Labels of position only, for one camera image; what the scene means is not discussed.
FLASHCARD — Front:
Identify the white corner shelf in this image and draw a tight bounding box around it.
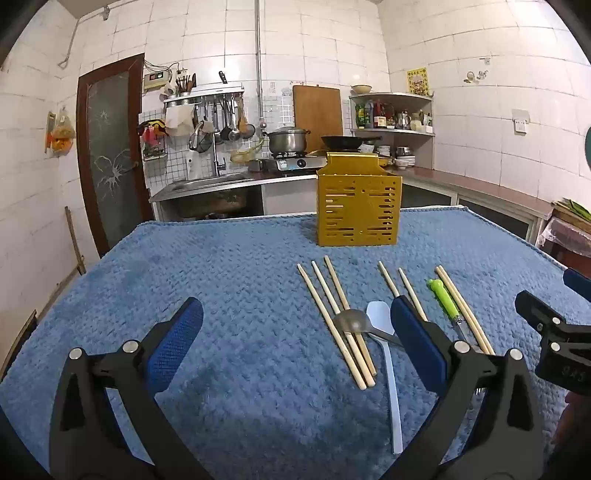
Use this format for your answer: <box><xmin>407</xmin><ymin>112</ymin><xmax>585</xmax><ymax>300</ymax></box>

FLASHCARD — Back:
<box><xmin>348</xmin><ymin>91</ymin><xmax>435</xmax><ymax>169</ymax></box>

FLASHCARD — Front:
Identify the gas stove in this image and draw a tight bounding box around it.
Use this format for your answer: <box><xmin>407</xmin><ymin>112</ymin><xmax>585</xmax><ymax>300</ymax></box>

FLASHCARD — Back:
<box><xmin>261</xmin><ymin>154</ymin><xmax>328</xmax><ymax>175</ymax></box>

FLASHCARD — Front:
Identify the wooden cutting board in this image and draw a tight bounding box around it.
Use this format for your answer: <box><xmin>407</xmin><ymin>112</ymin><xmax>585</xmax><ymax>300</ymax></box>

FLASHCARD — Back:
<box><xmin>292</xmin><ymin>84</ymin><xmax>344</xmax><ymax>141</ymax></box>

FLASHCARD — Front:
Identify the brown door with cracked glass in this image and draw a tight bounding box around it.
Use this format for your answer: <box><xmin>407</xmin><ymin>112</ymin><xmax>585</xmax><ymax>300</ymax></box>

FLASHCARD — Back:
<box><xmin>76</xmin><ymin>53</ymin><xmax>155</xmax><ymax>259</ymax></box>

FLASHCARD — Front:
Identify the blue fleece blanket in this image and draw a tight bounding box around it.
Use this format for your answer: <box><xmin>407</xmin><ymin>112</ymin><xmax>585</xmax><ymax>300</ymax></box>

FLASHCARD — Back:
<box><xmin>0</xmin><ymin>206</ymin><xmax>571</xmax><ymax>480</ymax></box>

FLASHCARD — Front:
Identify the steel cooking pot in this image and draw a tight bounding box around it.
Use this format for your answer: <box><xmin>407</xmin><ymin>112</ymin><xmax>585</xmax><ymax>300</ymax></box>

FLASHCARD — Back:
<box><xmin>263</xmin><ymin>127</ymin><xmax>311</xmax><ymax>155</ymax></box>

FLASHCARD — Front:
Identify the black wok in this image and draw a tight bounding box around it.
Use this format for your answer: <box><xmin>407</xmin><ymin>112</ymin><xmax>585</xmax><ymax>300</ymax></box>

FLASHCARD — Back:
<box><xmin>321</xmin><ymin>134</ymin><xmax>383</xmax><ymax>151</ymax></box>

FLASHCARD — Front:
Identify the metal spoon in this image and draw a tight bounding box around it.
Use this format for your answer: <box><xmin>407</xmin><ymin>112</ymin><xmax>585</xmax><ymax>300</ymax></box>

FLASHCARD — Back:
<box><xmin>332</xmin><ymin>309</ymin><xmax>404</xmax><ymax>348</ymax></box>

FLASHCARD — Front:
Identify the gold slotted utensil holder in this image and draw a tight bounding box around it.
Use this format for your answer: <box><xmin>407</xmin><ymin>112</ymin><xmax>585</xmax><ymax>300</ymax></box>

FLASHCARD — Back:
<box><xmin>316</xmin><ymin>151</ymin><xmax>403</xmax><ymax>247</ymax></box>

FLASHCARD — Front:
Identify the white hanging towel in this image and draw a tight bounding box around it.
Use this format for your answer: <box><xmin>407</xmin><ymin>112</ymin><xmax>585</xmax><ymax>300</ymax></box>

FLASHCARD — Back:
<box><xmin>165</xmin><ymin>105</ymin><xmax>197</xmax><ymax>137</ymax></box>

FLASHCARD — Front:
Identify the green handled knife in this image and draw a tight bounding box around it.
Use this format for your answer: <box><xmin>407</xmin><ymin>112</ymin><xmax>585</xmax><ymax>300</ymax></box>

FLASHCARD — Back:
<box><xmin>427</xmin><ymin>278</ymin><xmax>483</xmax><ymax>354</ymax></box>

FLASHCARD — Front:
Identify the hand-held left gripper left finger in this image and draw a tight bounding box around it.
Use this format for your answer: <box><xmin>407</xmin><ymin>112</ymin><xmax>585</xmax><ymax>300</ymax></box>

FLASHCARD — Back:
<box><xmin>48</xmin><ymin>296</ymin><xmax>213</xmax><ymax>480</ymax></box>

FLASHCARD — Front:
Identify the plastic-wrapped box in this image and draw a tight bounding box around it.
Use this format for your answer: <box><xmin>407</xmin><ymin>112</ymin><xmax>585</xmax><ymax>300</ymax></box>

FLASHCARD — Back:
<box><xmin>538</xmin><ymin>198</ymin><xmax>591</xmax><ymax>259</ymax></box>

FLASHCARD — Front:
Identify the wall rack with hanging utensils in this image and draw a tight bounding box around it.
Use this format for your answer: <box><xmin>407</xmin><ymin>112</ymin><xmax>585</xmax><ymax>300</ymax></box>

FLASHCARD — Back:
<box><xmin>161</xmin><ymin>83</ymin><xmax>257</xmax><ymax>141</ymax></box>

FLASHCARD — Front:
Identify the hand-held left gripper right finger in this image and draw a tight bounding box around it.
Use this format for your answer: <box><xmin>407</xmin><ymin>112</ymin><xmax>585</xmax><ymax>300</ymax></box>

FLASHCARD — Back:
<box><xmin>383</xmin><ymin>295</ymin><xmax>548</xmax><ymax>480</ymax></box>

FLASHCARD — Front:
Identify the wire basket with red bag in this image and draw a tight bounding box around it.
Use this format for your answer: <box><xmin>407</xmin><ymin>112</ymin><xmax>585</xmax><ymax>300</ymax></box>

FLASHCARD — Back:
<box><xmin>137</xmin><ymin>120</ymin><xmax>168</xmax><ymax>161</ymax></box>

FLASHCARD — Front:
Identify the grey wall pipe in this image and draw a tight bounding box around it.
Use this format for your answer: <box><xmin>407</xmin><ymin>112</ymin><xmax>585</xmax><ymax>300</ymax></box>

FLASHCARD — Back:
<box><xmin>254</xmin><ymin>0</ymin><xmax>265</xmax><ymax>129</ymax></box>

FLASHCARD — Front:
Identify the yellow tangled cord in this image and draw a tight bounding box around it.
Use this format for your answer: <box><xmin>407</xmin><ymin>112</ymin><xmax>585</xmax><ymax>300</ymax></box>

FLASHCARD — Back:
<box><xmin>230</xmin><ymin>137</ymin><xmax>267</xmax><ymax>165</ymax></box>

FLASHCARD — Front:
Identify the brown kitchen counter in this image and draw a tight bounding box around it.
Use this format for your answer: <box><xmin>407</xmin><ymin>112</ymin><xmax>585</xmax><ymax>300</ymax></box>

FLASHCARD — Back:
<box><xmin>399</xmin><ymin>165</ymin><xmax>555</xmax><ymax>220</ymax></box>

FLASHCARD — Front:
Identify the orange hanging bag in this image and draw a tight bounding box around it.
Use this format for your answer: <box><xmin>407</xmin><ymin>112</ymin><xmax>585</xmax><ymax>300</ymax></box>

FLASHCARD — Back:
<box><xmin>45</xmin><ymin>108</ymin><xmax>77</xmax><ymax>157</ymax></box>

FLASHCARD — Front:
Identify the chrome faucet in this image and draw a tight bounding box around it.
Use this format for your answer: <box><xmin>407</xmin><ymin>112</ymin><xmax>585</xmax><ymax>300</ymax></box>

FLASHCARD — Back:
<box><xmin>209</xmin><ymin>122</ymin><xmax>228</xmax><ymax>177</ymax></box>

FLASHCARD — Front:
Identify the white plastic spoon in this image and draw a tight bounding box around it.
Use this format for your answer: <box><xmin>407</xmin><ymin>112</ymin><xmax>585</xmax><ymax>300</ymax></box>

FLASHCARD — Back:
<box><xmin>366</xmin><ymin>301</ymin><xmax>404</xmax><ymax>455</ymax></box>

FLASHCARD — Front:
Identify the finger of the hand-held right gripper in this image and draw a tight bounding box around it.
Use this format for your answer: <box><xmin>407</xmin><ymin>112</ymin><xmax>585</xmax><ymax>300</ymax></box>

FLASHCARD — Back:
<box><xmin>515</xmin><ymin>290</ymin><xmax>591</xmax><ymax>385</ymax></box>
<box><xmin>562</xmin><ymin>268</ymin><xmax>591</xmax><ymax>302</ymax></box>

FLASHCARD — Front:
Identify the wooden stick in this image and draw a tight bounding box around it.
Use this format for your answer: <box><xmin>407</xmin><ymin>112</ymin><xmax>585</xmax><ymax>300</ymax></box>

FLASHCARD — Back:
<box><xmin>65</xmin><ymin>206</ymin><xmax>88</xmax><ymax>277</ymax></box>

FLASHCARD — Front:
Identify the steel sink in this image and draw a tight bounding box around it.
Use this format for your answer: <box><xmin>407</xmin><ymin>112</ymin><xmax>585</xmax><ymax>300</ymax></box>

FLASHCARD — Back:
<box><xmin>168</xmin><ymin>172</ymin><xmax>254</xmax><ymax>193</ymax></box>

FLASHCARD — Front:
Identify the yellow wall poster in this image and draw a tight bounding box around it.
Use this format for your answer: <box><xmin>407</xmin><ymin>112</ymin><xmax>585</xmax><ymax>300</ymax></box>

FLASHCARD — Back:
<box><xmin>406</xmin><ymin>68</ymin><xmax>428</xmax><ymax>97</ymax></box>

